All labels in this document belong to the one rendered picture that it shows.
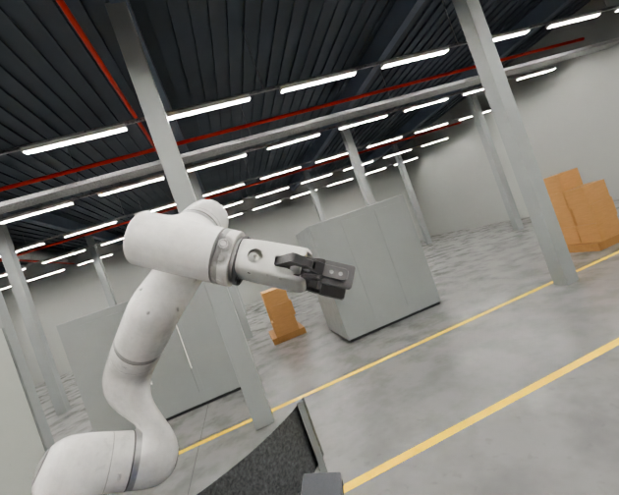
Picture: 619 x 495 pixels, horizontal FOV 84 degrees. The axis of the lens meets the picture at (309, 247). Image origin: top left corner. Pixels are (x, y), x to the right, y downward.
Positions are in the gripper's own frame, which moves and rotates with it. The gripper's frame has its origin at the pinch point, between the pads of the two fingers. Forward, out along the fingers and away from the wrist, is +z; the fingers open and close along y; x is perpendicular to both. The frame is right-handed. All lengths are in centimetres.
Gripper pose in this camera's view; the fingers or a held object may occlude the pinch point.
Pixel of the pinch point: (342, 283)
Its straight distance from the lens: 50.0
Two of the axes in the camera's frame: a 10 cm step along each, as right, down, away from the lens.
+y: -0.1, 3.0, 9.6
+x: -2.2, 9.3, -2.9
